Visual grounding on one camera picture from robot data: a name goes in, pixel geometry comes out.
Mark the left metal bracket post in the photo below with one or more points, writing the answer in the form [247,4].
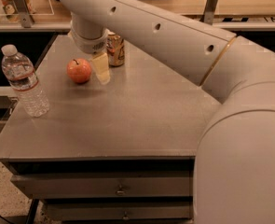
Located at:
[24,13]

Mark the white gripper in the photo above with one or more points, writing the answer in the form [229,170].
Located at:
[88,44]

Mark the drawer with knob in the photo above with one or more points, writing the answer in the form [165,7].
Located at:
[104,185]
[118,211]

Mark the red apple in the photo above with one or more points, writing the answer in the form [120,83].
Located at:
[79,70]

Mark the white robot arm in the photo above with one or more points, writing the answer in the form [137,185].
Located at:
[234,177]

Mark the upper drawer with knob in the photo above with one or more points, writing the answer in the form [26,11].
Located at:
[104,185]

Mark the metal bracket post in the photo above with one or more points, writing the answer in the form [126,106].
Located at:
[24,13]
[209,10]

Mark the gold soda can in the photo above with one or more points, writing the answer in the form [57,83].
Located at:
[115,49]

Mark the grey metal drawer cabinet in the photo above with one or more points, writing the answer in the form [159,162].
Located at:
[146,119]

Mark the clear plastic water bottle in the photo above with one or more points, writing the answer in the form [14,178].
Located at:
[21,75]

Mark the right metal bracket post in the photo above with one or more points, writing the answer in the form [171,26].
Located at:
[209,10]

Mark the lower drawer with knob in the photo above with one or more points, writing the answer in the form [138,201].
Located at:
[118,211]

